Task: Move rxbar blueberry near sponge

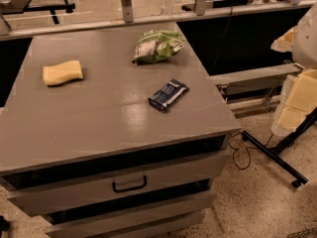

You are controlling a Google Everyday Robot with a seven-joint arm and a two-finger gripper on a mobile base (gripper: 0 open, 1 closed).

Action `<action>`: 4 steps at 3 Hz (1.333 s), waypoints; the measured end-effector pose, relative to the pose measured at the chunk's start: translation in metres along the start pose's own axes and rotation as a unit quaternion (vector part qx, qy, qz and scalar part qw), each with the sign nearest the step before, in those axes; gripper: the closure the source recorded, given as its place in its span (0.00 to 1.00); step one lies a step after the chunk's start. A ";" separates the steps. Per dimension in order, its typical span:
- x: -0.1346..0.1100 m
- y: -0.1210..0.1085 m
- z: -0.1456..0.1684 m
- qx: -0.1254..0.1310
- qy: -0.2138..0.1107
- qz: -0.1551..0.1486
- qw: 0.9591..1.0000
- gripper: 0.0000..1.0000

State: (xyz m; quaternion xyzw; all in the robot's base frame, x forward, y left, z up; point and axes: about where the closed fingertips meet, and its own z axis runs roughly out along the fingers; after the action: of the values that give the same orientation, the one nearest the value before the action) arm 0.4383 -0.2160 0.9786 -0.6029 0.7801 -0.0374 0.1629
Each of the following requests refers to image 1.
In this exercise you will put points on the metal railing frame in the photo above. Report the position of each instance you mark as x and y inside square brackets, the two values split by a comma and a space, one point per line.
[99, 14]

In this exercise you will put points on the upper grey drawer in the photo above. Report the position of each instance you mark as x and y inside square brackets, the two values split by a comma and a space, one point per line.
[46, 199]

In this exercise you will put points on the grey drawer cabinet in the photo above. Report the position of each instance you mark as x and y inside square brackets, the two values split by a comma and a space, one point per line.
[104, 122]

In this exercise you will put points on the green chip bag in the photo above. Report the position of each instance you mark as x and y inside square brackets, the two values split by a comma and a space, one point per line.
[156, 45]

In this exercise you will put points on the lower grey drawer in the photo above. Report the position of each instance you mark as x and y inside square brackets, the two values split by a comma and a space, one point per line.
[141, 221]

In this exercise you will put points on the yellow sponge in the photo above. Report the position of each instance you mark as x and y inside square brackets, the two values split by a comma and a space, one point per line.
[62, 72]

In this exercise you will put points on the black drawer handle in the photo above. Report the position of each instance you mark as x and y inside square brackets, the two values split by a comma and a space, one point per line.
[122, 187]

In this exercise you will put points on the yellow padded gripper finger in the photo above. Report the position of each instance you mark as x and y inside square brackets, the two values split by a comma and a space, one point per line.
[298, 98]
[284, 43]

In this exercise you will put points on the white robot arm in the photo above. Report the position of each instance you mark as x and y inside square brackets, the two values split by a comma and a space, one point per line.
[304, 48]

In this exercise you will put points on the blue rxbar blueberry wrapper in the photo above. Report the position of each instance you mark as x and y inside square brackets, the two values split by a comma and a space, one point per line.
[167, 95]

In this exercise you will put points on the grey drawer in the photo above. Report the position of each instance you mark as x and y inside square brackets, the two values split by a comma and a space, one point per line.
[46, 199]
[141, 221]

